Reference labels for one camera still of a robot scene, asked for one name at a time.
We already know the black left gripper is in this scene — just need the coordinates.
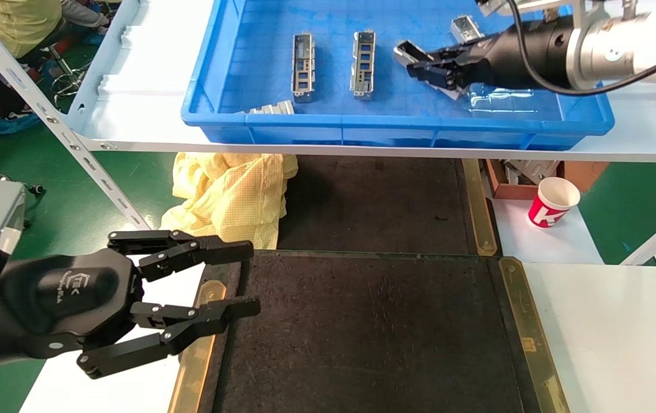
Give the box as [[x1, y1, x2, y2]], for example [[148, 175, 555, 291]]
[[0, 229, 261, 380]]

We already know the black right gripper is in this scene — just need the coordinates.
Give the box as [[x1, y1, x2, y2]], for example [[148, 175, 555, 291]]
[[394, 16, 579, 92]]

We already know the blue plastic tray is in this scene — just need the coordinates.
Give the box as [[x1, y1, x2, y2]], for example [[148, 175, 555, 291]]
[[181, 0, 615, 151]]

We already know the clear plastic bag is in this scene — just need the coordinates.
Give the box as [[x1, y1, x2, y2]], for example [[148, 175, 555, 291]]
[[468, 83, 538, 114]]

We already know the yellow crumpled cloth garment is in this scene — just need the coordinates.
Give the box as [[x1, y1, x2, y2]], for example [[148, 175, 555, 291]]
[[160, 152, 300, 251]]

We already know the brown cardboard box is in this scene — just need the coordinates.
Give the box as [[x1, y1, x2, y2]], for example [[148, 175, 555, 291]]
[[484, 159, 611, 200]]

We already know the black chair caster leg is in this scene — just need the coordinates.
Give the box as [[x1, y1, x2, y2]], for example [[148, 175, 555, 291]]
[[0, 171, 47, 198]]

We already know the red white paper cup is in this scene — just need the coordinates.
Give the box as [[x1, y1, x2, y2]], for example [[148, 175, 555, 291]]
[[527, 177, 581, 229]]

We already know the chrome stool base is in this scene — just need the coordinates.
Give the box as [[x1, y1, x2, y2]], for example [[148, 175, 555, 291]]
[[41, 43, 96, 112]]

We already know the person in yellow coat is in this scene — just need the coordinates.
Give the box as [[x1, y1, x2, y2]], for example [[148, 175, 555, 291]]
[[0, 0, 113, 115]]

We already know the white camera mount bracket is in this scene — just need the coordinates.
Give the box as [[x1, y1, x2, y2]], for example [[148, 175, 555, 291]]
[[509, 0, 578, 15]]

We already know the grey sheet metal bracket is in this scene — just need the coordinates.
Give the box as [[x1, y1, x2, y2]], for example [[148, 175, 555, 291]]
[[504, 159, 562, 185]]

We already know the long black arm cable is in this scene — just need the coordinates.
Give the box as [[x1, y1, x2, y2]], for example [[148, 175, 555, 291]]
[[506, 0, 656, 95]]

